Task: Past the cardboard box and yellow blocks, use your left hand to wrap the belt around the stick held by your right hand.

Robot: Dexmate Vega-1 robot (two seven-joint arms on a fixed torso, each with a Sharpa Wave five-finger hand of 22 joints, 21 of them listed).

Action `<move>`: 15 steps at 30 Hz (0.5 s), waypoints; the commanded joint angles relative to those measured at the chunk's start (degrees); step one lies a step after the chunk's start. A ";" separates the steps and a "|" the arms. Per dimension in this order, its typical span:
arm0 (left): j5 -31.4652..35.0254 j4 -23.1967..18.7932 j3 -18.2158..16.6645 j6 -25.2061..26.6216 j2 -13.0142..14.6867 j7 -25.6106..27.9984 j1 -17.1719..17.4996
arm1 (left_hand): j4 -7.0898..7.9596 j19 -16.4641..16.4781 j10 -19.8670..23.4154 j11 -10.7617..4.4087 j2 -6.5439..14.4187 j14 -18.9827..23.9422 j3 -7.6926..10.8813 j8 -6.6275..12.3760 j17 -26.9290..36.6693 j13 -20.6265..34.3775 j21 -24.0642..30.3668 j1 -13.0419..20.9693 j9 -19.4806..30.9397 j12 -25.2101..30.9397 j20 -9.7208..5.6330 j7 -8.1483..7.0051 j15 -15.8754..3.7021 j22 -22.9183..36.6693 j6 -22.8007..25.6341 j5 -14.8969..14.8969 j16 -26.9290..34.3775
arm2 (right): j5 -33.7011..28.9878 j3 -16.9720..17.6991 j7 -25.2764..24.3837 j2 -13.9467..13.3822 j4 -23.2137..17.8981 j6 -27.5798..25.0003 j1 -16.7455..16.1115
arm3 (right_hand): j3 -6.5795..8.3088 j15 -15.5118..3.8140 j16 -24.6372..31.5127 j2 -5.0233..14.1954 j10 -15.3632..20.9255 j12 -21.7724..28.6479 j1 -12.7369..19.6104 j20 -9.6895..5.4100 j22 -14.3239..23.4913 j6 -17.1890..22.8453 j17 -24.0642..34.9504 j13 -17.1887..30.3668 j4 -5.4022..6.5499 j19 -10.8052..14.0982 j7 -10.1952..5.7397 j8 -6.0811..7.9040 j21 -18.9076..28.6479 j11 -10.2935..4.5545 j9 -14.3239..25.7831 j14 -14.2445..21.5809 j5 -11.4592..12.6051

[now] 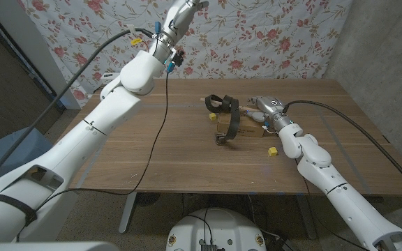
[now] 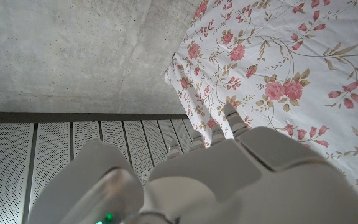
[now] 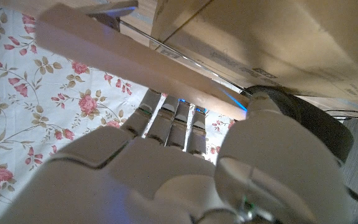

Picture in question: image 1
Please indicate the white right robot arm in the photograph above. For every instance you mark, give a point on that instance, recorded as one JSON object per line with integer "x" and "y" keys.
{"x": 326, "y": 174}

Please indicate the white table leg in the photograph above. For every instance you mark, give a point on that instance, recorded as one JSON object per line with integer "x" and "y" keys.
{"x": 128, "y": 212}

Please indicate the dark brown leather belt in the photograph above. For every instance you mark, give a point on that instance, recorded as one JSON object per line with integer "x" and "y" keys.
{"x": 234, "y": 122}

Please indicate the long wooden stick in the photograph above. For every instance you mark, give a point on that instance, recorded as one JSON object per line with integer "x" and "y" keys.
{"x": 253, "y": 109}

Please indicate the flat cardboard box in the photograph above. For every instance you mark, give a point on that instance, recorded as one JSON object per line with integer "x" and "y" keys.
{"x": 248, "y": 127}

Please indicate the blue chair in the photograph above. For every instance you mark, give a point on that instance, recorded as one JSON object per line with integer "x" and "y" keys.
{"x": 12, "y": 150}

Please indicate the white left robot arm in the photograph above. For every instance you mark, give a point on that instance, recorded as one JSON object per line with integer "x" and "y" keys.
{"x": 82, "y": 139}

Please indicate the small yellow block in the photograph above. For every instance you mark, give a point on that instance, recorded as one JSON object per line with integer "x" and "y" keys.
{"x": 273, "y": 151}
{"x": 213, "y": 116}

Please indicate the floral backdrop cloth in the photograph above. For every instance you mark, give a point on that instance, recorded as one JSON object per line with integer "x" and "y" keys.
{"x": 257, "y": 35}

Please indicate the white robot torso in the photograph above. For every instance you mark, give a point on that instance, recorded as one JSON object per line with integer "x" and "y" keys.
{"x": 236, "y": 226}

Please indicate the white power strip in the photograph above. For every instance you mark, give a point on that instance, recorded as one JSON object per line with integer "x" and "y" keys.
{"x": 108, "y": 76}

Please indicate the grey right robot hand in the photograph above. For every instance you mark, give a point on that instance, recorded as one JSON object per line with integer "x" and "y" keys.
{"x": 269, "y": 106}

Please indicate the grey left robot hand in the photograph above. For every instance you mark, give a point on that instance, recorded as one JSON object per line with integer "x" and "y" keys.
{"x": 183, "y": 15}

